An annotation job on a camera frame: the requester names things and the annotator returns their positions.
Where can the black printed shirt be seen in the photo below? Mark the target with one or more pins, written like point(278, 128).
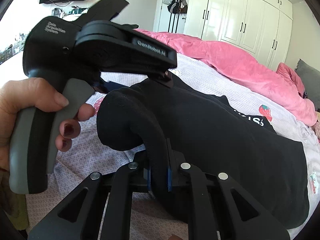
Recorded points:
point(212, 130)

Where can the white door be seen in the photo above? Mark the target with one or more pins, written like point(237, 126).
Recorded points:
point(160, 17)

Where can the black hanging bag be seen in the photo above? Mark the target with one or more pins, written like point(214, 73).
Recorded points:
point(173, 6)

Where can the brown hanging bag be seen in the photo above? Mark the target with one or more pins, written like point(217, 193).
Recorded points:
point(183, 6)

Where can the white wardrobe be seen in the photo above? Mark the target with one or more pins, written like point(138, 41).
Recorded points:
point(237, 12)

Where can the pink plush blanket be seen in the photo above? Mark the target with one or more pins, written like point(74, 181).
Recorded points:
point(225, 60)

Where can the row of toiletries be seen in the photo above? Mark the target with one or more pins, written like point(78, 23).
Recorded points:
point(75, 10)

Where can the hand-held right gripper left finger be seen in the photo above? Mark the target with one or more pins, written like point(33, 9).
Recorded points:
point(149, 180)

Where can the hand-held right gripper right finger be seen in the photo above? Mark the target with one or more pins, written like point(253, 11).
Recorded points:
point(170, 180)

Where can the grey pillow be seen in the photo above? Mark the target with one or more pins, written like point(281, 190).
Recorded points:
point(310, 76)

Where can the olive green cloth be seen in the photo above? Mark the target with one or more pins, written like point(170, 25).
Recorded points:
point(12, 205)

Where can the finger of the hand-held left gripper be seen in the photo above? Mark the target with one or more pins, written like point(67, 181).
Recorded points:
point(112, 86)
point(150, 57)

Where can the person's left hand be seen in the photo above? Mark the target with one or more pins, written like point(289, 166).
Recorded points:
point(15, 100)

